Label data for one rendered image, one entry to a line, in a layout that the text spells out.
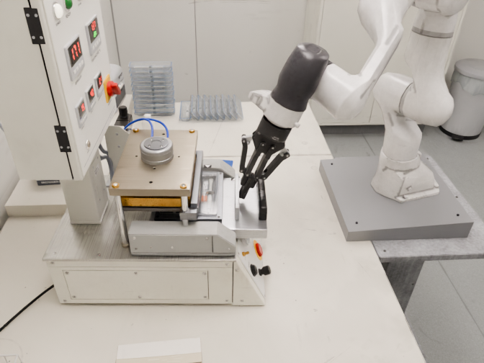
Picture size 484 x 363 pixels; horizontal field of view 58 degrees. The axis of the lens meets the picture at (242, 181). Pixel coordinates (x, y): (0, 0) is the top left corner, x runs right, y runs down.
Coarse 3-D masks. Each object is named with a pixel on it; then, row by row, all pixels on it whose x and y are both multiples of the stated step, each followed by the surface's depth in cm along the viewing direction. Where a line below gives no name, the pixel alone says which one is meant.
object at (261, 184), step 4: (260, 180) 117; (256, 184) 120; (260, 184) 115; (264, 184) 116; (260, 188) 114; (264, 188) 114; (260, 192) 112; (264, 192) 112; (260, 196) 111; (264, 196) 111; (260, 200) 110; (264, 200) 110; (260, 204) 109; (264, 204) 108; (260, 208) 108; (264, 208) 107; (260, 212) 108; (264, 212) 108; (260, 216) 109; (264, 216) 109
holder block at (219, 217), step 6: (222, 174) 121; (222, 180) 119; (222, 186) 117; (222, 192) 114; (222, 198) 112; (222, 204) 110; (222, 210) 108; (156, 216) 106; (162, 216) 106; (168, 216) 106; (174, 216) 106; (216, 216) 106; (222, 216) 108
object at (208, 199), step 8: (208, 176) 118; (216, 176) 118; (208, 184) 115; (216, 184) 116; (200, 192) 113; (208, 192) 113; (216, 192) 113; (200, 200) 110; (208, 200) 110; (216, 200) 110; (200, 208) 107; (208, 208) 107; (216, 208) 107
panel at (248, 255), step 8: (240, 240) 112; (256, 240) 129; (240, 248) 110; (248, 248) 118; (240, 256) 107; (248, 256) 115; (256, 256) 123; (248, 264) 112; (256, 264) 120; (248, 272) 110; (256, 280) 114; (264, 288) 119; (264, 296) 116
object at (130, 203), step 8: (192, 184) 109; (128, 200) 102; (136, 200) 102; (144, 200) 102; (152, 200) 102; (160, 200) 102; (168, 200) 102; (176, 200) 102; (128, 208) 103; (136, 208) 103; (144, 208) 103; (152, 208) 103; (160, 208) 103; (168, 208) 103; (176, 208) 103
